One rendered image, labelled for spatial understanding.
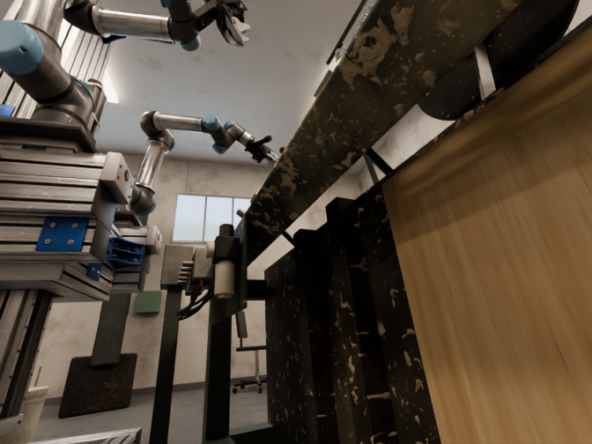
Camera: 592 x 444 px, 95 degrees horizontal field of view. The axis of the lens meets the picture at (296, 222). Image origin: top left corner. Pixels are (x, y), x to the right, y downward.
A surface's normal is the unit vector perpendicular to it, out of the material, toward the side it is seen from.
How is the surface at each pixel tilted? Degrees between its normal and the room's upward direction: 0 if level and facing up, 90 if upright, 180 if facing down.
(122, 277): 90
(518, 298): 90
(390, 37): 145
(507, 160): 90
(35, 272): 90
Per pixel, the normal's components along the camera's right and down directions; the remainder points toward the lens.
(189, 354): 0.25, -0.41
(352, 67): -0.46, 0.68
